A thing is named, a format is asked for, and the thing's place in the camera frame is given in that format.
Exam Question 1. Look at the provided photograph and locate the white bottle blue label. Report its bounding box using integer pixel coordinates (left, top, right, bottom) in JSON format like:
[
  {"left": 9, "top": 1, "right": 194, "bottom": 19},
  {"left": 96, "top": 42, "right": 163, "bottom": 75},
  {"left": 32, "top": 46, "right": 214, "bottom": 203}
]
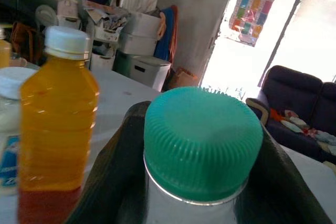
[{"left": 0, "top": 67, "right": 38, "bottom": 196}]

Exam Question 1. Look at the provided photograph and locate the brown paper bag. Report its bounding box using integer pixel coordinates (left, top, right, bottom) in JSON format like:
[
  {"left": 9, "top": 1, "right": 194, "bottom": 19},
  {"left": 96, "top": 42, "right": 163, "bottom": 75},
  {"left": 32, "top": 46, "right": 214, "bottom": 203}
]
[{"left": 167, "top": 67, "right": 198, "bottom": 91}]

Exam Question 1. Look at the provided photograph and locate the white fan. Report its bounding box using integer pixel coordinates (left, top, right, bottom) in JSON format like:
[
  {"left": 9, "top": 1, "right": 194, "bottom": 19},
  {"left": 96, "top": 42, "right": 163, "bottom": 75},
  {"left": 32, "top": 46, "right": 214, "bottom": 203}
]
[{"left": 35, "top": 4, "right": 59, "bottom": 29}]

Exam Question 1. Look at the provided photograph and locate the blue orange towel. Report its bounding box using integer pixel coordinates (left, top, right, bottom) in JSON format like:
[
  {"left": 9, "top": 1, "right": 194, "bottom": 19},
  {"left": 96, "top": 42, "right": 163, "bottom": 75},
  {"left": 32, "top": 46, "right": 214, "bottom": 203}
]
[{"left": 154, "top": 5, "right": 180, "bottom": 64}]

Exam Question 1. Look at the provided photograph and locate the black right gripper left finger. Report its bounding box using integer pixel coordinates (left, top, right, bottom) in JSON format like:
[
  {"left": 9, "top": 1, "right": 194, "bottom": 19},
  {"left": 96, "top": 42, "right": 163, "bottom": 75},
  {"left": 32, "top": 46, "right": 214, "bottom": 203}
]
[{"left": 65, "top": 100, "right": 152, "bottom": 224}]

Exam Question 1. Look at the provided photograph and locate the dark purple sofa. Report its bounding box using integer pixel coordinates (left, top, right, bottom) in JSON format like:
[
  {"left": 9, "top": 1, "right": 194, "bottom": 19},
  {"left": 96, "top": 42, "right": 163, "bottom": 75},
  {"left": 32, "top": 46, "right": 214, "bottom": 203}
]
[{"left": 246, "top": 65, "right": 336, "bottom": 165}]

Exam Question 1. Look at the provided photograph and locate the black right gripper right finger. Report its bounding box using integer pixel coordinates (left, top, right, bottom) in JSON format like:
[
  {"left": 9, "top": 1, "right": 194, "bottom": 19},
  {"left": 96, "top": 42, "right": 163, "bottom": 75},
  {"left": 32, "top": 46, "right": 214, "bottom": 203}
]
[{"left": 233, "top": 128, "right": 333, "bottom": 224}]

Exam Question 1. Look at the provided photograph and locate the brown leather bag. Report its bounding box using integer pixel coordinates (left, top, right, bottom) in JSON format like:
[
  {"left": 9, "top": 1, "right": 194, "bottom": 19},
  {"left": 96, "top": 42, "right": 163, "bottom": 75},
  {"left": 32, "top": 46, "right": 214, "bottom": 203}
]
[{"left": 11, "top": 21, "right": 45, "bottom": 65}]

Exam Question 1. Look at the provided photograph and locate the colourful clothes heap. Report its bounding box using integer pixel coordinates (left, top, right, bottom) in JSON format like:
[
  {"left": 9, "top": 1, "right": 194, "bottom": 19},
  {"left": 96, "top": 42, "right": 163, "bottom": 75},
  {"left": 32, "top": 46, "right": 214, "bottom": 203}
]
[{"left": 269, "top": 108, "right": 336, "bottom": 156}]

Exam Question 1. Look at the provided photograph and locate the yellow bottle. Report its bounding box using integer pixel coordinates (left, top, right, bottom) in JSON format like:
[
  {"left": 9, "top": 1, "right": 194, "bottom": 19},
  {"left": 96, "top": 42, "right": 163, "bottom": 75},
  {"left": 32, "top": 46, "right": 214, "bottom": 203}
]
[{"left": 0, "top": 24, "right": 13, "bottom": 69}]

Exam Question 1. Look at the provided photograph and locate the green capped silver bottle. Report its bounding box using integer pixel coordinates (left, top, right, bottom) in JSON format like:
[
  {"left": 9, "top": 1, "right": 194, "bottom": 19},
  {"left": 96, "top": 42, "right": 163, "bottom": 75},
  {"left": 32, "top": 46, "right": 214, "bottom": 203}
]
[{"left": 142, "top": 86, "right": 264, "bottom": 224}]

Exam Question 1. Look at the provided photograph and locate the orange bottle white cap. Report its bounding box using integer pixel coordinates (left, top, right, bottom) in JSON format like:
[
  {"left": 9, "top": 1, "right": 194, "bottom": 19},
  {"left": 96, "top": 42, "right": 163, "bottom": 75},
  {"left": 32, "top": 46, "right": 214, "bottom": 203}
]
[{"left": 16, "top": 25, "right": 101, "bottom": 224}]

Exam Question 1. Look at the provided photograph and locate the white storage box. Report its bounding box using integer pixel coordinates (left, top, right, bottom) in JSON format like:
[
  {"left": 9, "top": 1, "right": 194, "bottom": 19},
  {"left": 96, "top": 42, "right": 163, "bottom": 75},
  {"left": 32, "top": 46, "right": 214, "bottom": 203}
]
[
  {"left": 129, "top": 55, "right": 172, "bottom": 92},
  {"left": 118, "top": 32, "right": 160, "bottom": 57},
  {"left": 125, "top": 11, "right": 162, "bottom": 39}
]

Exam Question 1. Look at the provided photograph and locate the colourful wall hanging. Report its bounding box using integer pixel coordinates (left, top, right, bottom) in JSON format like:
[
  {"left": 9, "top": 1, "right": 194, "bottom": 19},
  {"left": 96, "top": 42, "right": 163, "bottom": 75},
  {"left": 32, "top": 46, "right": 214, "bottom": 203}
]
[{"left": 228, "top": 0, "right": 276, "bottom": 48}]

